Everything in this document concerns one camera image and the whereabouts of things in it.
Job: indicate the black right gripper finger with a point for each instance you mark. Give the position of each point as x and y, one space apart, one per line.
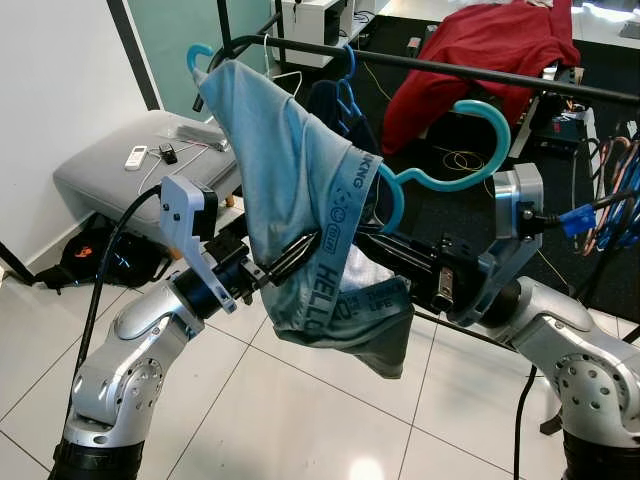
415 275
400 252

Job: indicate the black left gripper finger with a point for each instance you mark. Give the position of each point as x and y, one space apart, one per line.
292 258

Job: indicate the light teal printed shorts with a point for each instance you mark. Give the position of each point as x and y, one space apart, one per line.
280 170

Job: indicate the teal plastic clothes hanger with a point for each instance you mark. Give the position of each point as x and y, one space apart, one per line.
503 140

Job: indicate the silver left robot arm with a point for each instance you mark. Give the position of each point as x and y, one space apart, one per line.
130 330

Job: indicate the pink clothes hanger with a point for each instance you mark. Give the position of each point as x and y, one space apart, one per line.
600 200

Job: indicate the blue clothes hanger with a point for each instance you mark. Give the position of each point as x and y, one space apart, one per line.
347 95
628 190

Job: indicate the small black gadget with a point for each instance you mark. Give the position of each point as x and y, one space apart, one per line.
168 154

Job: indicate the white remote control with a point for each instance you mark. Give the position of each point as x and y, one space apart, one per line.
135 157

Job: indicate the navy garment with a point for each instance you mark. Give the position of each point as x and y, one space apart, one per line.
325 105

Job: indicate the grey upholstered ottoman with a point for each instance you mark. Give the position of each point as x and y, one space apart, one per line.
100 185

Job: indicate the black electronic box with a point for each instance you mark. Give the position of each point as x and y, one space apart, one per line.
560 130

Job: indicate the black metal clothes rack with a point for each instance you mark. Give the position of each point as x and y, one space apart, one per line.
420 65

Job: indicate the red garment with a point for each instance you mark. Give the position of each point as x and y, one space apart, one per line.
470 40

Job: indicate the white boxy appliance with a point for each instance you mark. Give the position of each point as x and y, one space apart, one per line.
310 25

